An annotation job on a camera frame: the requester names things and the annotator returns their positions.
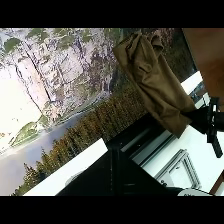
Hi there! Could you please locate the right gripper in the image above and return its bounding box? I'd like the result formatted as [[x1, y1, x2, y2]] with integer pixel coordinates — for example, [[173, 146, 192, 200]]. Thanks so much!
[[181, 105, 214, 135]]

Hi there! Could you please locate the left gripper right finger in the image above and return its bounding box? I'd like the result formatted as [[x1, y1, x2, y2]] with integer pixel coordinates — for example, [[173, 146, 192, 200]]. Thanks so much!
[[113, 148, 174, 197]]

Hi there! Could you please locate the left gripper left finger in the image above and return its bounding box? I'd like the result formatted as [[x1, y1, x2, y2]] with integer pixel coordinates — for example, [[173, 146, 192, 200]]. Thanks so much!
[[55, 146, 115, 197]]

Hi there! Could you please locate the brown shirt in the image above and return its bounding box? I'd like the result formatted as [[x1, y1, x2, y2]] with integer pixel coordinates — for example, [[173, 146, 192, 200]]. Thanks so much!
[[112, 31, 198, 140]]

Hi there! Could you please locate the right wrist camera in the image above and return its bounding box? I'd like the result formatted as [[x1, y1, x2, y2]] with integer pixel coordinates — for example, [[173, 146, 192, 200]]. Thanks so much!
[[204, 96, 224, 160]]

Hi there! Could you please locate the silver frame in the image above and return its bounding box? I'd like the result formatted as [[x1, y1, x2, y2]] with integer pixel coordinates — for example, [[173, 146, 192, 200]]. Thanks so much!
[[24, 70, 224, 197]]

